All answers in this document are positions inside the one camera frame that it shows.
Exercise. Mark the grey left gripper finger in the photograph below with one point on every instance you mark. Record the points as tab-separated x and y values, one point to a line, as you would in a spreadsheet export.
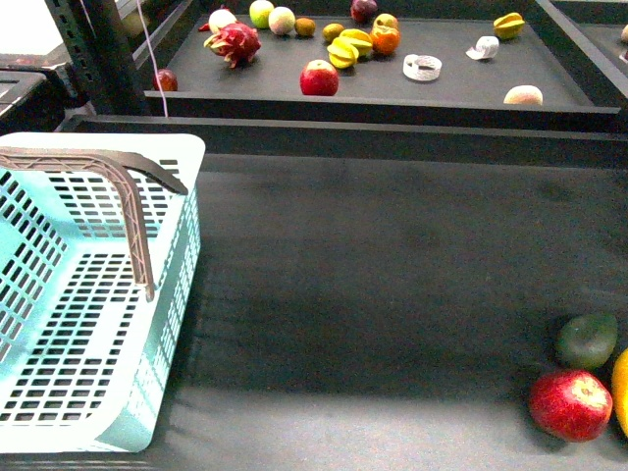
113	166

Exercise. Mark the light blue plastic basket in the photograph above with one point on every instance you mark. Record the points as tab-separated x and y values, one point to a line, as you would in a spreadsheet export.
85	357

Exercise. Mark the yellow mango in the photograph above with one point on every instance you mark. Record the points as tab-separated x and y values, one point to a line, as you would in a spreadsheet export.
619	390

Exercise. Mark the dark red plum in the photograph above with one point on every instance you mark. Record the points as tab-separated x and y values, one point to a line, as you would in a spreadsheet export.
165	80

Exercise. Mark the pink dragon fruit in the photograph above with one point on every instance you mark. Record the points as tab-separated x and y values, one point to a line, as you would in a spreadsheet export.
236	43

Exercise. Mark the white round fruit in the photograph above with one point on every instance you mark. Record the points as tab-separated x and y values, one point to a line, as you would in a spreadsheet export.
219	19

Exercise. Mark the green apple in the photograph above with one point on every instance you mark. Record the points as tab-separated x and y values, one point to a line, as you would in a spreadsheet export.
259	13

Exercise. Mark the red apple on tray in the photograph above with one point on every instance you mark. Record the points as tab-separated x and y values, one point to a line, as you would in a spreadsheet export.
319	78

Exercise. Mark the beige round melon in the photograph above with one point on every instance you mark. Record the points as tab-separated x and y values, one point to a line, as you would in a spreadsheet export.
281	21

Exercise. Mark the brown kiwi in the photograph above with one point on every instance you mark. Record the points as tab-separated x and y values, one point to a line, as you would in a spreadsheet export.
305	27

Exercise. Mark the yellow starfruit front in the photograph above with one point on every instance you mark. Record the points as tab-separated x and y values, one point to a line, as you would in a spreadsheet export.
342	53

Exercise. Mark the yellow starfruit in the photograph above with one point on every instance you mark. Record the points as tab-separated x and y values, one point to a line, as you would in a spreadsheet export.
342	53
508	26
360	39

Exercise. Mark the olive green round fruit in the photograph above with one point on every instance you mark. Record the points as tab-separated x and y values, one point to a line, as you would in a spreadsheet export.
332	31

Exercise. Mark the yellow starfruit behind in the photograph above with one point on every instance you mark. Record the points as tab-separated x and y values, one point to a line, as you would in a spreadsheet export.
360	39

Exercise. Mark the dark purple fruit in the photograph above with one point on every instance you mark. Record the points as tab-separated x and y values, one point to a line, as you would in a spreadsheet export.
362	11

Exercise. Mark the orange persimmon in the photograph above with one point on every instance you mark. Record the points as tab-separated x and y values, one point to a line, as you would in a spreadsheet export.
385	39

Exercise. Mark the yellow red apple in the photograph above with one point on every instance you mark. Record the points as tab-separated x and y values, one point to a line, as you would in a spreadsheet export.
386	20

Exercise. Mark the black shelf tray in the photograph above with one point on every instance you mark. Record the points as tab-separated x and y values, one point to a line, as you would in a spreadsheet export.
428	80

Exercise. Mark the white foam net small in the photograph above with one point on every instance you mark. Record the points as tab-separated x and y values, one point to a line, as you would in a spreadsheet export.
485	48

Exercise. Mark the pale peach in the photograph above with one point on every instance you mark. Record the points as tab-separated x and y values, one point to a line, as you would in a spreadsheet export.
524	95

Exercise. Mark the yellow starfruit far right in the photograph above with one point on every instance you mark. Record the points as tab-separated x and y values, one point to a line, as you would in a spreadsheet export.
508	26

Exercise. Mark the dark green avocado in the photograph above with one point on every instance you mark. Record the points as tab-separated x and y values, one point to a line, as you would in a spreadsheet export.
586	341

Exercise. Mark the red apple near front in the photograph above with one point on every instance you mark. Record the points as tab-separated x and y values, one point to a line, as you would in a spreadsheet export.
572	405

